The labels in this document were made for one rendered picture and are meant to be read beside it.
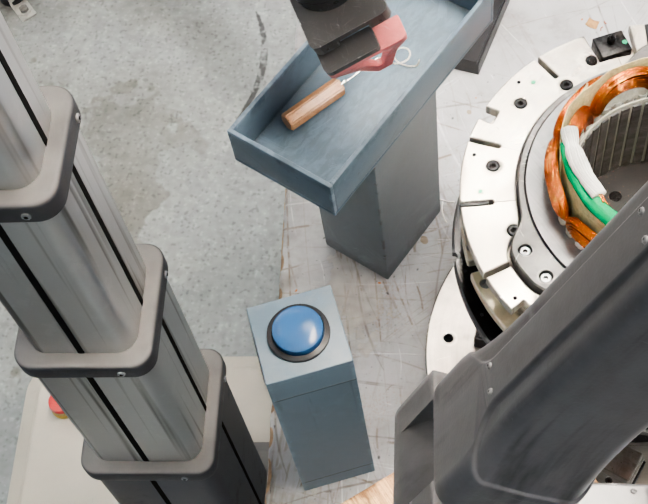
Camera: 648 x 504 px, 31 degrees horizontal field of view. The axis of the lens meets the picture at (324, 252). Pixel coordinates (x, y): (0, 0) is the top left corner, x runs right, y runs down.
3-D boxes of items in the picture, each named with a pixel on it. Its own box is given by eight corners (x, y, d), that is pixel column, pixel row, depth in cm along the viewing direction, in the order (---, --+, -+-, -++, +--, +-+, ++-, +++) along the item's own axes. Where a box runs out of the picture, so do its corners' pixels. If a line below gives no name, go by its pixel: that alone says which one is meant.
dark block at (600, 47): (630, 61, 96) (633, 44, 95) (600, 70, 96) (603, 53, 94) (619, 41, 98) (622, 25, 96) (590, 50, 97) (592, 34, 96)
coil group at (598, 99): (661, 98, 91) (669, 64, 88) (596, 134, 90) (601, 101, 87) (647, 83, 92) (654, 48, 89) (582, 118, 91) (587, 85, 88)
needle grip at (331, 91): (335, 86, 105) (282, 123, 104) (333, 74, 104) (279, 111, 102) (346, 96, 104) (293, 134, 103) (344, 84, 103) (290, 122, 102)
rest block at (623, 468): (588, 433, 108) (591, 424, 107) (643, 461, 107) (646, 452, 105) (568, 470, 107) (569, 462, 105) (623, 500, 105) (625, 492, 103)
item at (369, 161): (406, 125, 132) (392, -59, 108) (488, 168, 128) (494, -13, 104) (274, 289, 123) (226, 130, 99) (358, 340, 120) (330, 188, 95)
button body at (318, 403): (355, 405, 116) (330, 284, 94) (375, 471, 112) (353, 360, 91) (287, 425, 116) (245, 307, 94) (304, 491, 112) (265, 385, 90)
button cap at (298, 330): (316, 303, 93) (315, 298, 92) (329, 347, 91) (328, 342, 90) (267, 317, 93) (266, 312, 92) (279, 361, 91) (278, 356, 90)
